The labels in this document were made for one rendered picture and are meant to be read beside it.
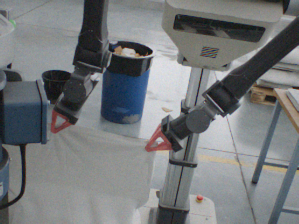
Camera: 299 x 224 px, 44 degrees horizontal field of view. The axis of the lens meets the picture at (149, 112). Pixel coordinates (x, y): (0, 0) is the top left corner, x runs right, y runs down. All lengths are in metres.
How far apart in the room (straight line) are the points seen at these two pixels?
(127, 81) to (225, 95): 2.30
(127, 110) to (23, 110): 2.69
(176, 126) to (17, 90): 0.43
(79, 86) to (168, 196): 1.02
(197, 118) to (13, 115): 0.41
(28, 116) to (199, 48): 0.85
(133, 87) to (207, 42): 1.93
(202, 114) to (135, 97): 2.43
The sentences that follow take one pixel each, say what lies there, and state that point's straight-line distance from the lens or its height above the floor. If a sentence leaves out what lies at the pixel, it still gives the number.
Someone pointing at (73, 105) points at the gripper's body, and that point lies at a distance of 0.98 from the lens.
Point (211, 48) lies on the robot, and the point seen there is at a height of 1.24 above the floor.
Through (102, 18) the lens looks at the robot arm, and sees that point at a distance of 0.86.
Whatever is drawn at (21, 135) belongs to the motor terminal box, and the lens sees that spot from 0.68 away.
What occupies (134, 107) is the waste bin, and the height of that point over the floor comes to 0.18.
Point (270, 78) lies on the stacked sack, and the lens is 4.31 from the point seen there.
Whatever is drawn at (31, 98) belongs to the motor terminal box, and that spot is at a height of 1.30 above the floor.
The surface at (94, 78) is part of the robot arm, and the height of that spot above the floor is 1.23.
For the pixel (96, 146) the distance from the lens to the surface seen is 1.05.
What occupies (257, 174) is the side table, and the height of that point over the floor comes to 0.08.
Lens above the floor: 1.58
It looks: 25 degrees down
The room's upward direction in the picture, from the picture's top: 9 degrees clockwise
